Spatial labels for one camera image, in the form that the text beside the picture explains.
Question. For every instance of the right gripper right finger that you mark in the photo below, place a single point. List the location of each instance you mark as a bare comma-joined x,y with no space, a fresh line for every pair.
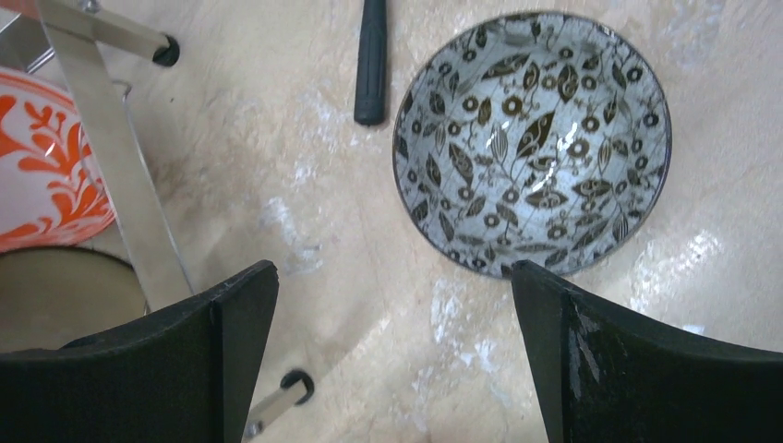
605,373

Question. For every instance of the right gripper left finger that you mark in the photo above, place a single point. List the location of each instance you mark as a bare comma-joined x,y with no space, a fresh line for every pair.
184,373

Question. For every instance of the brown glazed bowl stack top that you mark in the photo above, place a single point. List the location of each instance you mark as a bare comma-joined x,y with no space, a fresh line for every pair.
53,295

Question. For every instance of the orange patterned bowl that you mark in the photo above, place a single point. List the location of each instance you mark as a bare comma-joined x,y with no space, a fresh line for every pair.
52,191

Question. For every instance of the black leaf patterned bowl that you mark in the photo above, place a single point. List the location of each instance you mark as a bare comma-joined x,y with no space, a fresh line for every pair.
539,136

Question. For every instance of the steel two-tier dish rack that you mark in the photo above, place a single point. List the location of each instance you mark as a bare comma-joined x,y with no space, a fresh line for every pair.
73,31

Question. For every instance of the small black hammer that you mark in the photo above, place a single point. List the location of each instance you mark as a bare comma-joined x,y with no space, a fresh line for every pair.
371,69

